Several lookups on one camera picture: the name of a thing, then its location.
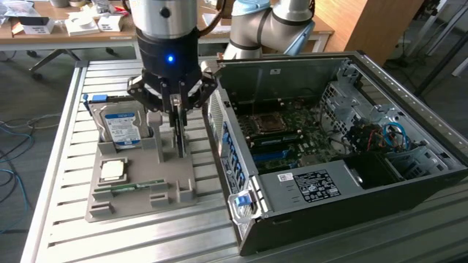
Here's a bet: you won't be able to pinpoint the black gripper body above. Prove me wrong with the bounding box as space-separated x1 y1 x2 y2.
134 28 204 84

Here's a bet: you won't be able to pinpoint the black low-profile graphics card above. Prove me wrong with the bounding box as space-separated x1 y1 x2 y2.
170 94 188 159

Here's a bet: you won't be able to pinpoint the hard disk blue label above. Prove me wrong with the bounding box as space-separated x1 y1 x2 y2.
89 99 146 150

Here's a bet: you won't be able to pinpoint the white paper stack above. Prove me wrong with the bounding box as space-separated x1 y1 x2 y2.
201 13 232 34

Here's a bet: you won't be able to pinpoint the small white labelled box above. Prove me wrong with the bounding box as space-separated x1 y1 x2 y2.
97 15 124 32

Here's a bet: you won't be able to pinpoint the metal CPU socket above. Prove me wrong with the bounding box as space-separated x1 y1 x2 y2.
250 112 285 134

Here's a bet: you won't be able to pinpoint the flat white box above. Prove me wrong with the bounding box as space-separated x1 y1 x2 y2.
64 23 101 37

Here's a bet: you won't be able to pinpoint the dark RAM stick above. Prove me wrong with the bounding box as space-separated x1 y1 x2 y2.
252 133 298 146

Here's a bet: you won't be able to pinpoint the white tape roll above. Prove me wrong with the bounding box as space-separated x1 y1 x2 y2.
69 12 96 30

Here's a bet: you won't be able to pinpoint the grey parts rack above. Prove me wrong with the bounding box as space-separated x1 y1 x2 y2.
84 111 198 223

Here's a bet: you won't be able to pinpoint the silver CPU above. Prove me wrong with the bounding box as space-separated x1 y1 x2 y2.
100 161 125 181

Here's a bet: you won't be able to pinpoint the blue expansion slot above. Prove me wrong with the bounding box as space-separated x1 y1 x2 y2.
253 150 290 163

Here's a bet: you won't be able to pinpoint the wooden desk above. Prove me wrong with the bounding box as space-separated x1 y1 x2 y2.
197 0 336 60
0 0 138 80

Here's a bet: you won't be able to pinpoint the green RAM stick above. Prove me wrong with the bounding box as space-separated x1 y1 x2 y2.
93 179 165 193

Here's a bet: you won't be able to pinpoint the green motherboard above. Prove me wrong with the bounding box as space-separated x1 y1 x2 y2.
236 100 353 175

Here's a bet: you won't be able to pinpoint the white box black lid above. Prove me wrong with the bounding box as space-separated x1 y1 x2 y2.
17 16 56 36

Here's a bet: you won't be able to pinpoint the perforated metal disk cage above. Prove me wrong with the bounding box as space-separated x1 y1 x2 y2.
318 81 372 143

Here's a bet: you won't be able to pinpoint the silver chipset heatsink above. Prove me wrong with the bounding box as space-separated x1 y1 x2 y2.
300 155 322 167

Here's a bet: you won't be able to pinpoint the blue case latch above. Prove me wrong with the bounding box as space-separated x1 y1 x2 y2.
233 193 253 207

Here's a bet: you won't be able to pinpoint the grey power supply unit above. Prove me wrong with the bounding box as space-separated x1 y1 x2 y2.
250 160 366 216

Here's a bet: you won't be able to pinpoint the clear plastic bag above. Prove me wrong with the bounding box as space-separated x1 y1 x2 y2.
2 0 40 16

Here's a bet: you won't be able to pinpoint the wooden cabinet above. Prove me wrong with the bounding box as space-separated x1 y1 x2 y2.
312 0 426 66

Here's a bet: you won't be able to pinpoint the black open PC case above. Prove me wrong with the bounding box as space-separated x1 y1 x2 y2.
200 50 468 257

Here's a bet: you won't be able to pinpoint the metal disk bay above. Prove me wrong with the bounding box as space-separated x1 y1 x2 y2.
382 145 452 180

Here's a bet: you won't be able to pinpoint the dark desk leg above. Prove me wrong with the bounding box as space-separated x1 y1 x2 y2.
416 32 468 96

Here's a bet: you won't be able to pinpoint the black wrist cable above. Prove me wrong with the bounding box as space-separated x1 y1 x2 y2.
197 0 224 36

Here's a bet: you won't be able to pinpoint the white floor cable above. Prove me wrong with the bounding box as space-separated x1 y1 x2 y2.
0 113 61 130

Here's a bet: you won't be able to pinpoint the blue floor cable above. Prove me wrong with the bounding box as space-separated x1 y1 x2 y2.
0 124 36 235

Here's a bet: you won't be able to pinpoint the red orange power wires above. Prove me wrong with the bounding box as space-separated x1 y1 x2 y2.
365 124 388 153

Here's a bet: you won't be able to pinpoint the blue data wire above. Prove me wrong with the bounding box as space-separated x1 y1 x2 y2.
381 122 410 153

